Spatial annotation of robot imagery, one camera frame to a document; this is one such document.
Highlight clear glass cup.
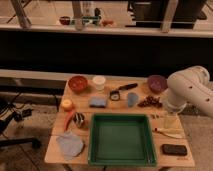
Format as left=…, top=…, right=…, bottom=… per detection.
left=164, top=114, right=177, bottom=129

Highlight cream-handled knife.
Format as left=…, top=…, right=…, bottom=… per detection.
left=154, top=128, right=184, bottom=139

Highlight dark background cabinet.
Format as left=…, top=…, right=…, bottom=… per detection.
left=127, top=0, right=207, bottom=29

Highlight blue-grey cloth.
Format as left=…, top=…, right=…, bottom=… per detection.
left=56, top=132, right=84, bottom=160

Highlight bunch of dark grapes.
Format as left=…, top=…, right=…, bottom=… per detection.
left=138, top=95, right=162, bottom=108

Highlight green plastic tray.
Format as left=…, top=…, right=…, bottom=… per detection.
left=88, top=113, right=157, bottom=167

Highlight orange background object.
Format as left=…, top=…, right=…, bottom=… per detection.
left=102, top=20, right=114, bottom=27

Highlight purple bowl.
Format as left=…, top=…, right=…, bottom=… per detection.
left=147, top=75, right=168, bottom=94

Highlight black office chair base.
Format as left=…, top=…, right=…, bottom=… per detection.
left=0, top=97, right=42, bottom=149

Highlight blue-grey scoop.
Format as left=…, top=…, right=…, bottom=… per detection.
left=127, top=92, right=139, bottom=107

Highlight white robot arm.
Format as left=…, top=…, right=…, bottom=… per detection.
left=162, top=66, right=213, bottom=118

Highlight dark red background bowl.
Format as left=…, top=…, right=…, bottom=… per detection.
left=59, top=16, right=70, bottom=25

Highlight black floor cables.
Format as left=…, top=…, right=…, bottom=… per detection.
left=0, top=92, right=34, bottom=125

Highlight blue sponge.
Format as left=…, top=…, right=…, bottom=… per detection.
left=89, top=97, right=107, bottom=108

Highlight red-brown bowl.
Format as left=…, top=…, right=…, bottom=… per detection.
left=68, top=75, right=88, bottom=93

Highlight thin wooden stick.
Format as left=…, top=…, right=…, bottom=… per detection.
left=150, top=114, right=165, bottom=119

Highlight yellow round fruit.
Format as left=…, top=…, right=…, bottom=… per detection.
left=61, top=99, right=73, bottom=111

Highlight dark metallic ball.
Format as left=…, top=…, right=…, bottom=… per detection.
left=73, top=113, right=85, bottom=128

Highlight black rectangular sponge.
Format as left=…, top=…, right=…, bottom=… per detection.
left=161, top=144, right=187, bottom=156

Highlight wooden table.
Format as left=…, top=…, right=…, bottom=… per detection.
left=45, top=78, right=195, bottom=168

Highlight red chili pepper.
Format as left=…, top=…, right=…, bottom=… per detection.
left=64, top=110, right=76, bottom=131

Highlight white cup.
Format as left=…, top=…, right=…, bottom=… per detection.
left=92, top=75, right=106, bottom=90

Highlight green background object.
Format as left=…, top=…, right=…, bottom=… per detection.
left=82, top=16, right=100, bottom=25

